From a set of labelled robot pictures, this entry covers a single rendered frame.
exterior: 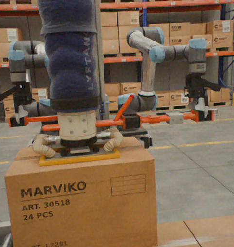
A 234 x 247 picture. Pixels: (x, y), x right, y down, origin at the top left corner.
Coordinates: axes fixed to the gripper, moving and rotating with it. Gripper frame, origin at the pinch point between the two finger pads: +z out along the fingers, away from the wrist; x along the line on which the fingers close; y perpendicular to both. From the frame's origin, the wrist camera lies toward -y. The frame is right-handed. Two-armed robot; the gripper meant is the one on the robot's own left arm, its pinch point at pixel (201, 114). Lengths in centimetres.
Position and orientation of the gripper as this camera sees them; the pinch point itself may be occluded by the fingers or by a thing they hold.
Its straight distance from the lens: 150.5
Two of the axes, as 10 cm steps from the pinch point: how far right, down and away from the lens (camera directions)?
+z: 0.7, 9.8, 1.9
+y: -9.8, 1.0, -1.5
